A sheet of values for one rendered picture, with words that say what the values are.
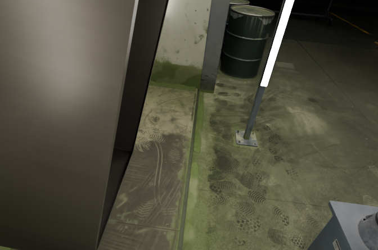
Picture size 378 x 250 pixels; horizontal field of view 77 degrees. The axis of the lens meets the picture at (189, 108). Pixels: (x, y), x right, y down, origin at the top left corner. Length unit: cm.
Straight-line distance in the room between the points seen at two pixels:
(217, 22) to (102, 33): 226
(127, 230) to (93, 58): 132
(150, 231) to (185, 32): 195
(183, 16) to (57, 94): 222
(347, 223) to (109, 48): 109
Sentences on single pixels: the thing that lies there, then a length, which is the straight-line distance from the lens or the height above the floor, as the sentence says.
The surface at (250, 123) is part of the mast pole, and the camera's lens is 224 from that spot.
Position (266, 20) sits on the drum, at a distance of 325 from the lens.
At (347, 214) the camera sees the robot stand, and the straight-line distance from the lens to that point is 125.
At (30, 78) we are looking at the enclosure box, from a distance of 55.
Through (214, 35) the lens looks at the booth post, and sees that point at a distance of 269.
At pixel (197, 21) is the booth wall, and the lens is 266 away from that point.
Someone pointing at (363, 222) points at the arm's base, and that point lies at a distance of 122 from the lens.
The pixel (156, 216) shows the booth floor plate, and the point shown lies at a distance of 168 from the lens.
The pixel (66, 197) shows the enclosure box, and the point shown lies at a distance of 79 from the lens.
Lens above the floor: 149
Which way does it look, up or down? 34 degrees down
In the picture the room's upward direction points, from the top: 6 degrees clockwise
